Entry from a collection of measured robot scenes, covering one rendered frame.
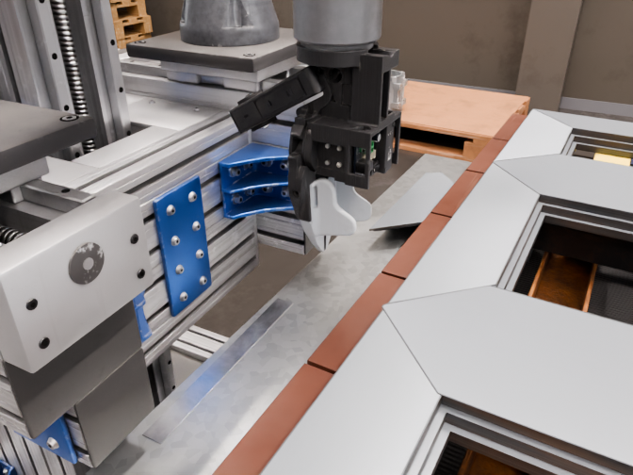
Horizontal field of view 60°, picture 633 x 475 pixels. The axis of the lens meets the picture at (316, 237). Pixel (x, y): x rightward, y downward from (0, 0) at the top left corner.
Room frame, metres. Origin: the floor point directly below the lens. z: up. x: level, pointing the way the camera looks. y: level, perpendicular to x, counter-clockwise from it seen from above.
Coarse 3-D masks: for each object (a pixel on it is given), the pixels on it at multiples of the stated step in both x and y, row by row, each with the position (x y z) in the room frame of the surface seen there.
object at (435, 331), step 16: (480, 288) 0.49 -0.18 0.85; (416, 304) 0.46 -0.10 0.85; (432, 304) 0.46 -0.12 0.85; (448, 304) 0.46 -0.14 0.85; (464, 304) 0.46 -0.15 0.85; (480, 304) 0.46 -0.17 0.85; (416, 320) 0.43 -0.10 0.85; (432, 320) 0.43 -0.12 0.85; (448, 320) 0.43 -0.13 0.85; (464, 320) 0.43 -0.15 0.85; (400, 336) 0.41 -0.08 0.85; (416, 336) 0.41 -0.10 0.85; (432, 336) 0.41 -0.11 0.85; (448, 336) 0.41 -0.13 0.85; (464, 336) 0.41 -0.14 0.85; (416, 352) 0.39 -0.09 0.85; (432, 352) 0.39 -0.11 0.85; (448, 352) 0.39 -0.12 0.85; (432, 368) 0.37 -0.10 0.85; (448, 368) 0.37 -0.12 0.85; (432, 384) 0.35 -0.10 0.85
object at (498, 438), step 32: (576, 224) 0.69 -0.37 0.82; (608, 224) 0.67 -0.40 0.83; (512, 256) 0.57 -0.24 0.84; (512, 288) 0.53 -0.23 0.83; (448, 416) 0.33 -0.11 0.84; (480, 416) 0.32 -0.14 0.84; (416, 448) 0.29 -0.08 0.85; (480, 448) 0.31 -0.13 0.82; (512, 448) 0.30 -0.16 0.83; (544, 448) 0.29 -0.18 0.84; (576, 448) 0.29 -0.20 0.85
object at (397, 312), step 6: (408, 300) 0.47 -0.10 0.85; (414, 300) 0.47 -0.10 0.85; (384, 306) 0.46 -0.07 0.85; (390, 306) 0.46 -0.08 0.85; (396, 306) 0.46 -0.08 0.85; (402, 306) 0.46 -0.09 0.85; (408, 306) 0.46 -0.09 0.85; (390, 312) 0.45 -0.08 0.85; (396, 312) 0.45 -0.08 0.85; (402, 312) 0.45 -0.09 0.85; (408, 312) 0.45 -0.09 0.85; (390, 318) 0.44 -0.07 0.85; (396, 318) 0.44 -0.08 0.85; (402, 318) 0.44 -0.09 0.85; (396, 324) 0.43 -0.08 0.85; (402, 324) 0.43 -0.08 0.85
